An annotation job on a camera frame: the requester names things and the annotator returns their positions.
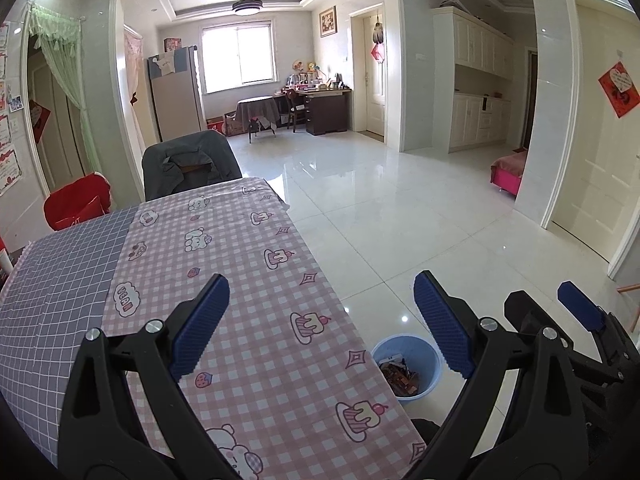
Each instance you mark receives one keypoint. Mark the dark wooden desk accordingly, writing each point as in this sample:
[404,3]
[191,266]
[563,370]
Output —
[327,112]

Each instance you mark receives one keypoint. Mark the cream panel door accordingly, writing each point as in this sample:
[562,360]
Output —
[595,170]

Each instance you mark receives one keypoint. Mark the white panel door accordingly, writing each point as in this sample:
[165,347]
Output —
[372,95]

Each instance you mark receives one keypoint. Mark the grey jacket covered chair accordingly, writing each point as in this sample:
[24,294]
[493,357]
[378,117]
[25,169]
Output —
[220,160]

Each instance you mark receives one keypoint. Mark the blue white fridge cover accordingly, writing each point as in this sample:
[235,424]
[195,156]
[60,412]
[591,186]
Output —
[161,64]

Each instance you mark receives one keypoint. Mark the small table with brown cloth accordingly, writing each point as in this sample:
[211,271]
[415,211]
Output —
[257,112]

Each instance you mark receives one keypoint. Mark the group of wall certificates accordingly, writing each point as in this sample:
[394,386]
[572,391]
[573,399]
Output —
[6,150]

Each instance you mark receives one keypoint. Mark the white wall cabinet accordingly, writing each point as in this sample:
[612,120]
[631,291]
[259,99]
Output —
[480,45]

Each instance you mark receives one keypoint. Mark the pink upholstered stool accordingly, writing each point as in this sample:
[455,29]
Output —
[507,172]

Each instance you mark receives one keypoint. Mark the small wall photo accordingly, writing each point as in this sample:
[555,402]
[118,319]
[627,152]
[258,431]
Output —
[15,103]

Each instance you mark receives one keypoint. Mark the wooden stand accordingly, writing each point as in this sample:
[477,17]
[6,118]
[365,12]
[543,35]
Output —
[630,290]

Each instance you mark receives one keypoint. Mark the red diamond door sticker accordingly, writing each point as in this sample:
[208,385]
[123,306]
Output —
[39,120]

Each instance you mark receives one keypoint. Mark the brown cardboard box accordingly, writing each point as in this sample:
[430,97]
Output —
[232,124]

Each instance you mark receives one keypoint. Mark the red heart door decoration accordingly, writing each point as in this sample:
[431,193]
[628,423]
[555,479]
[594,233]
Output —
[620,90]

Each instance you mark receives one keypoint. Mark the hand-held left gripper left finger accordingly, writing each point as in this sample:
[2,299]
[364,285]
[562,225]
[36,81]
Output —
[200,330]

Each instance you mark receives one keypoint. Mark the cluttered desk items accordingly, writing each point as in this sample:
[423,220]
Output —
[315,80]

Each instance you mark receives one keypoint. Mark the grey grid tablecloth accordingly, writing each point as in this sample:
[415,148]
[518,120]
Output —
[60,280]

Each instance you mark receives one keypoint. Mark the silver refrigerator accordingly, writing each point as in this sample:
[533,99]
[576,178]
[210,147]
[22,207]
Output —
[175,105]

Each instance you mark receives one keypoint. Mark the table with pink checked cloth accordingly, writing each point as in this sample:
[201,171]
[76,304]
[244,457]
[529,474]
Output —
[250,285]

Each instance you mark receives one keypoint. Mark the hanging door ornament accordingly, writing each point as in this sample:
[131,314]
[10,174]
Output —
[378,40]

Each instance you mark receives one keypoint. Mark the green lace curtain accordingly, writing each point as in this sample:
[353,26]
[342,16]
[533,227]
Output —
[55,35]

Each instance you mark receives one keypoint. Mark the brown wrapper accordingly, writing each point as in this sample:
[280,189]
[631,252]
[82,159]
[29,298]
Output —
[400,380]

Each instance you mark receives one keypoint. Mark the bright window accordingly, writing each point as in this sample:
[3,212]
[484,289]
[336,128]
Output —
[239,57]

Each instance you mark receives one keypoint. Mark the blue plastic bucket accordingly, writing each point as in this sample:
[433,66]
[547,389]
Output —
[425,360]

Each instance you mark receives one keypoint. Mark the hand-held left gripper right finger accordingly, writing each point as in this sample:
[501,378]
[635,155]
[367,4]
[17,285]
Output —
[442,320]

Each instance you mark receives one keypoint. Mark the pink door curtain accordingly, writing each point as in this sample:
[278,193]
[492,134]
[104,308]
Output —
[137,75]

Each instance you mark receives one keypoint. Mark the red chair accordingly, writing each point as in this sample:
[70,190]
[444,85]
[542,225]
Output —
[75,202]

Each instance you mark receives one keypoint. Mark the grey folded bundle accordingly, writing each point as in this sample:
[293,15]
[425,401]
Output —
[454,5]

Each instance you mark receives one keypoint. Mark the framed wall picture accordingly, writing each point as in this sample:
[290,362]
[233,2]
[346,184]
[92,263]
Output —
[328,21]

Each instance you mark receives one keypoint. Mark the red cardboard box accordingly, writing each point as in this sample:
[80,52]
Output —
[215,126]

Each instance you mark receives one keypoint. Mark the dark wooden chair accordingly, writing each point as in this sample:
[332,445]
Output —
[296,110]

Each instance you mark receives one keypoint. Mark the pink box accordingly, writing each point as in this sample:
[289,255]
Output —
[172,44]

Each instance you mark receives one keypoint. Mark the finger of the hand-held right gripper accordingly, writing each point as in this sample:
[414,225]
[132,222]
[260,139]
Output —
[580,305]
[522,310]

